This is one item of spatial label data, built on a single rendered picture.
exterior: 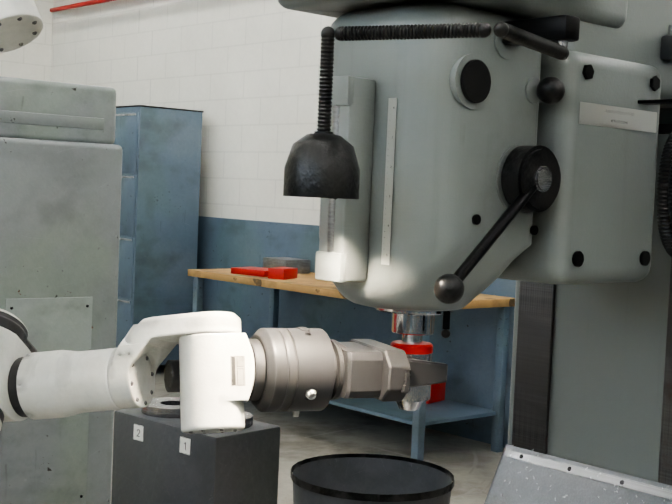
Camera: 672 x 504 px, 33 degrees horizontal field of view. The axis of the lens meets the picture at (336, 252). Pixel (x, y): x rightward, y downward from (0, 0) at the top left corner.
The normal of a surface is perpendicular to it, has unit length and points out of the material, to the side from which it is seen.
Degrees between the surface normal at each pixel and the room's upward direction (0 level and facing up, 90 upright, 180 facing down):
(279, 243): 90
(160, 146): 90
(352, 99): 90
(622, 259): 90
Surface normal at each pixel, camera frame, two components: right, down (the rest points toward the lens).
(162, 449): -0.67, 0.01
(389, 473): -0.28, -0.03
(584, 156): 0.66, 0.07
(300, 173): -0.49, 0.03
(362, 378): 0.40, 0.07
